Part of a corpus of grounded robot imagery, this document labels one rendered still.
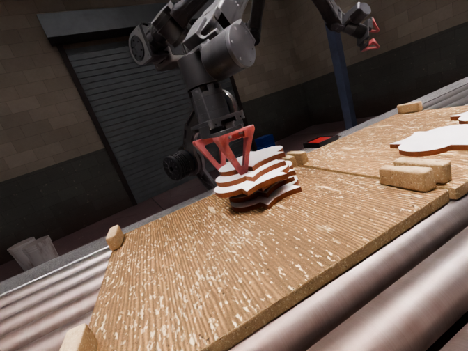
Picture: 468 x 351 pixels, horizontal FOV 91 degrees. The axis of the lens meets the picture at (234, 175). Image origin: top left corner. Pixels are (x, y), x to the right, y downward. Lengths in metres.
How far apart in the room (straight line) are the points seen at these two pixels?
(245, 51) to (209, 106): 0.10
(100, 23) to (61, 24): 0.57
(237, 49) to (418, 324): 0.34
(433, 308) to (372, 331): 0.05
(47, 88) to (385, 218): 5.18
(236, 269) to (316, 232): 0.10
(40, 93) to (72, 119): 0.57
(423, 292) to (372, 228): 0.07
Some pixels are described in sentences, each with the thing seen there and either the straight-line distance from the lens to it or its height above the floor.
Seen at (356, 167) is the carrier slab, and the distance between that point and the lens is 0.46.
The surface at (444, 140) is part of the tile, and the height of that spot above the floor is 0.95.
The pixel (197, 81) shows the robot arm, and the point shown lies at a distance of 0.39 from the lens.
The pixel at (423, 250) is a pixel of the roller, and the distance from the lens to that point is 0.31.
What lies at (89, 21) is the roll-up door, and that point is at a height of 3.23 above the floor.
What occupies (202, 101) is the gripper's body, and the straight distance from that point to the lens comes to 0.39.
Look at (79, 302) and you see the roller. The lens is 0.42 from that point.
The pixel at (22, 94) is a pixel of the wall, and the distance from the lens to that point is 5.28.
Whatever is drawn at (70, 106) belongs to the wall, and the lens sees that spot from 5.15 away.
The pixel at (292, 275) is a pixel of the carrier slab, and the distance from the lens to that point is 0.24.
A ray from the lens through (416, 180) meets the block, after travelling 0.35.
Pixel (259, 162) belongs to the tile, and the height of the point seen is 1.00.
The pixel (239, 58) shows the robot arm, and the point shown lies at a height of 1.16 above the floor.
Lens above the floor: 1.09
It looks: 14 degrees down
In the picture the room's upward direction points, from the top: 19 degrees counter-clockwise
